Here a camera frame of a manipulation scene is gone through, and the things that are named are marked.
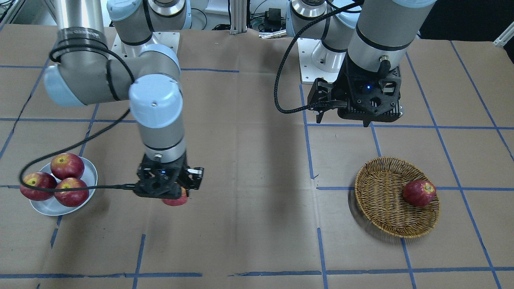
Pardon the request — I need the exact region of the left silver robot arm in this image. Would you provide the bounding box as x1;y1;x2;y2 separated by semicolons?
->
273;0;435;127

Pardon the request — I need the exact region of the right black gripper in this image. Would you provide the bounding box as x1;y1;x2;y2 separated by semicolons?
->
137;155;204;193

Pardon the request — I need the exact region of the black power adapter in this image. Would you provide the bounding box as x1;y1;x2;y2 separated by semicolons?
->
266;8;281;24

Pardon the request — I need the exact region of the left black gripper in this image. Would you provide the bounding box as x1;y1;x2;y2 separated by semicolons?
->
325;52;402;121

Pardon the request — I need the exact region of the dark red apple in basket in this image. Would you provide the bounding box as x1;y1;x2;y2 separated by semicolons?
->
402;180;436;207

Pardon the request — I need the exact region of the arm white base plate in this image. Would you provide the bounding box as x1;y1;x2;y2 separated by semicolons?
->
111;32;180;57
297;38;346;84

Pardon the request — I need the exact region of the red yellow striped apple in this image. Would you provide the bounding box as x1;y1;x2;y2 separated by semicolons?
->
161;187;188;206

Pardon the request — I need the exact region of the light blue plate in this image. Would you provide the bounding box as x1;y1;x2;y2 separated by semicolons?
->
29;157;98;216

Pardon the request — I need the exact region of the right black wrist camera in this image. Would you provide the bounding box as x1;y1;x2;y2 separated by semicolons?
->
132;155;182;199

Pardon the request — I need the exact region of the red apple on plate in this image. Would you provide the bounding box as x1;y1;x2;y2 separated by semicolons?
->
50;153;85;180
20;172;57;201
54;177;89;207

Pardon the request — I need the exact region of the black braided camera cable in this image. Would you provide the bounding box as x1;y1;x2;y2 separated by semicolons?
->
274;3;364;114

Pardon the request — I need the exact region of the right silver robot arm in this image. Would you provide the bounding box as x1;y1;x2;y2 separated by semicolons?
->
44;0;237;199

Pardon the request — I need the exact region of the aluminium frame post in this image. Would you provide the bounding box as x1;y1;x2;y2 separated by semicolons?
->
228;0;249;35

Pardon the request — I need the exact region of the woven wicker basket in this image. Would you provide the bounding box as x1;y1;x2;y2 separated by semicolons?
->
354;156;441;238

